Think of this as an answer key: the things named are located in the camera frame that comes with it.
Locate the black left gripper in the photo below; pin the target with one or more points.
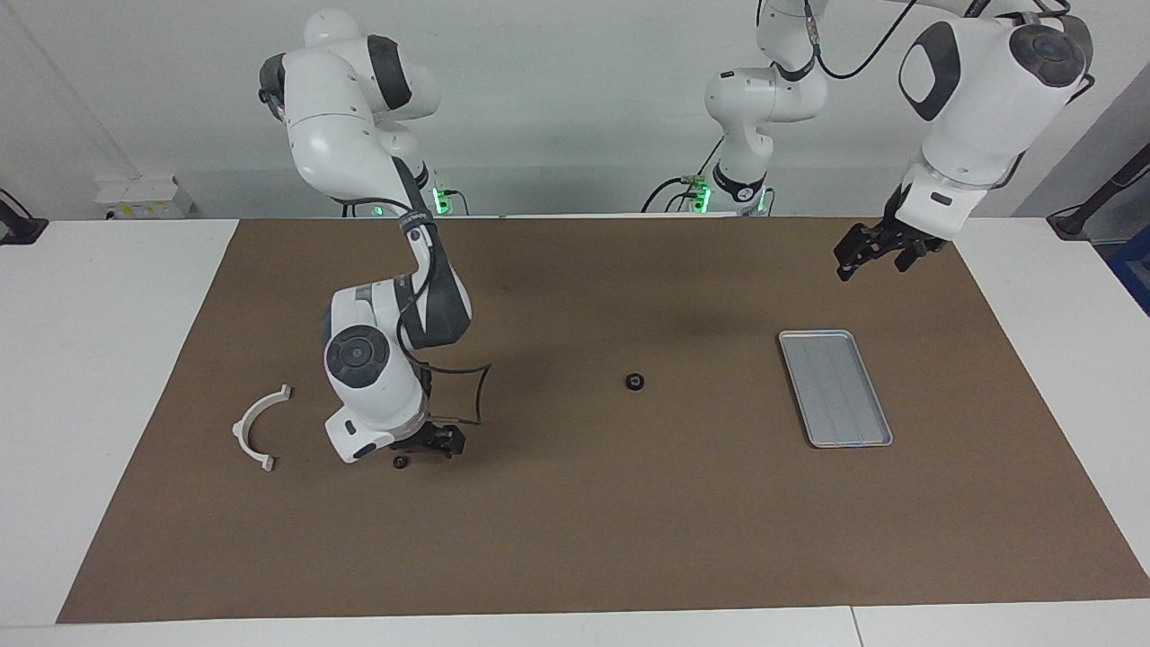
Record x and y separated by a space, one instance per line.
889 238

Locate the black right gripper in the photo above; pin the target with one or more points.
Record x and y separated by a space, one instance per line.
420 438

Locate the large black bearing gear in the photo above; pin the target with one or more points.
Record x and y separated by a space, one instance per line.
636 381

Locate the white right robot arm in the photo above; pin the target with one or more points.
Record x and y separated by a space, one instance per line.
377 395

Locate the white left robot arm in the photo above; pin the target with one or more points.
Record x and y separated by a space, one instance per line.
988 99

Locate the silver metal tray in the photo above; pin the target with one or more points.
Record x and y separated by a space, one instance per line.
835 391

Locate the brown table mat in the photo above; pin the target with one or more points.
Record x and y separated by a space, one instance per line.
575 539

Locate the blue crate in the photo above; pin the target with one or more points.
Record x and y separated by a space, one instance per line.
1134 270

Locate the white power box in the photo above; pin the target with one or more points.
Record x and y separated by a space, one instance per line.
135 198

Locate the black table clamp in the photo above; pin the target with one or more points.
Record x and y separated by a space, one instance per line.
18 225

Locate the white semicircular bracket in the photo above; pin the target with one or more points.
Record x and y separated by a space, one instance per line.
243 422

